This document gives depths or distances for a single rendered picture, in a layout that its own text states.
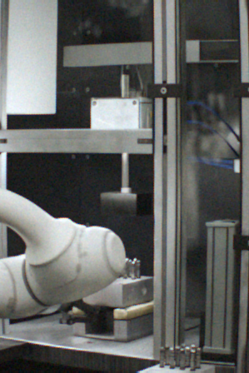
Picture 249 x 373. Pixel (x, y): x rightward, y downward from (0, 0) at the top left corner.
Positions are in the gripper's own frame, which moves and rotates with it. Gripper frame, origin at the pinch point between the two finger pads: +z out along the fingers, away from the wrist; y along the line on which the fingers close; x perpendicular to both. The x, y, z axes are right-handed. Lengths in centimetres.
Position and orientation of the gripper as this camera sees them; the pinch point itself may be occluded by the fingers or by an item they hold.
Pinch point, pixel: (106, 290)
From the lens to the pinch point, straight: 213.4
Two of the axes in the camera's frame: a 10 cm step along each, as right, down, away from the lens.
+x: -8.5, -0.3, 5.2
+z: 5.2, 0.8, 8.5
